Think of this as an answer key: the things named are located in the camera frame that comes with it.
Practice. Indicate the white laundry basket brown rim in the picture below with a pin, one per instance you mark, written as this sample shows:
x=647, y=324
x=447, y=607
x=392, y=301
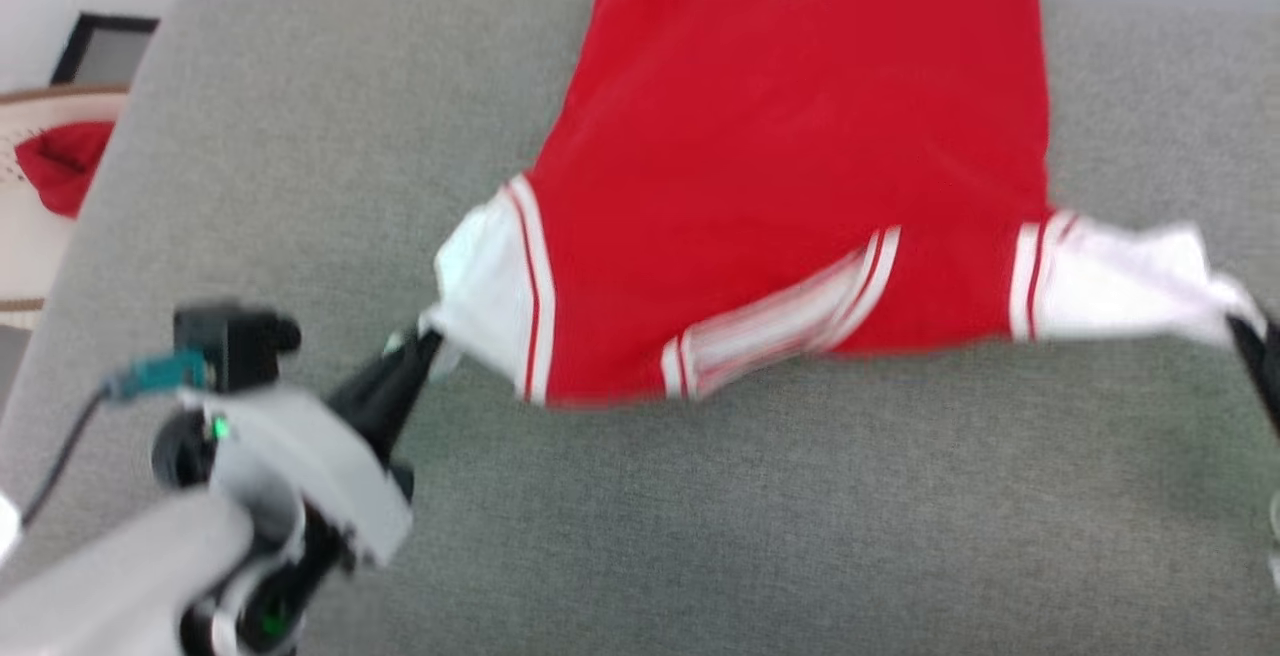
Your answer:
x=25, y=256

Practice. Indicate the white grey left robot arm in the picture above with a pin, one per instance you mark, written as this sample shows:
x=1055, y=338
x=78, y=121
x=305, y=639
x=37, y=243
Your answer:
x=110, y=576

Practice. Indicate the red and white basketball jersey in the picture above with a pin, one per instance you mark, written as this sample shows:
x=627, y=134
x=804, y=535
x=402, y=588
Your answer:
x=800, y=156

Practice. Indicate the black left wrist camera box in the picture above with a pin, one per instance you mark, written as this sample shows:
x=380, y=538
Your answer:
x=235, y=346

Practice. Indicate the black picture frame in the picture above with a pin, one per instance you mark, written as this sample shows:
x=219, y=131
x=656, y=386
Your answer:
x=72, y=46

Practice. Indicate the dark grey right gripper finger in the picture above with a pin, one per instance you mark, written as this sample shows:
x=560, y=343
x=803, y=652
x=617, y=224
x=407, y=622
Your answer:
x=1258, y=366
x=1274, y=341

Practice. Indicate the red cloth in basket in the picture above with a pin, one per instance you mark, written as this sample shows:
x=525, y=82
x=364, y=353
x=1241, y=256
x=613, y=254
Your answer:
x=62, y=166

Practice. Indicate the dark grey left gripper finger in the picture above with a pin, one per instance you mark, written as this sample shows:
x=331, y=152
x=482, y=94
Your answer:
x=395, y=416
x=385, y=376

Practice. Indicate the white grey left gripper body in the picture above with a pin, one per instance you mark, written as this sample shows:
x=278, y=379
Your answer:
x=310, y=466

